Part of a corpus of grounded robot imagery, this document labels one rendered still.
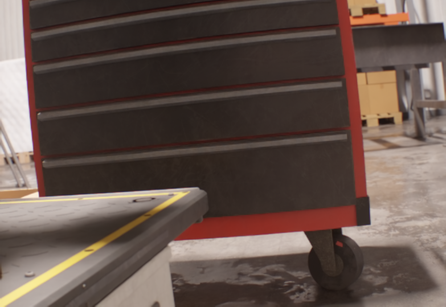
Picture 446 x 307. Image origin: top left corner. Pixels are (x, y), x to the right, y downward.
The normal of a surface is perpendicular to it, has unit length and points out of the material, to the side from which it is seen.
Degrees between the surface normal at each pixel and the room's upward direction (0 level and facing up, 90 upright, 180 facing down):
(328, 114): 90
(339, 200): 90
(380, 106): 90
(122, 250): 45
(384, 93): 90
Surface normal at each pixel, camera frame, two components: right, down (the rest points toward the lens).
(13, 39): -0.12, 0.07
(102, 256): -0.10, -0.99
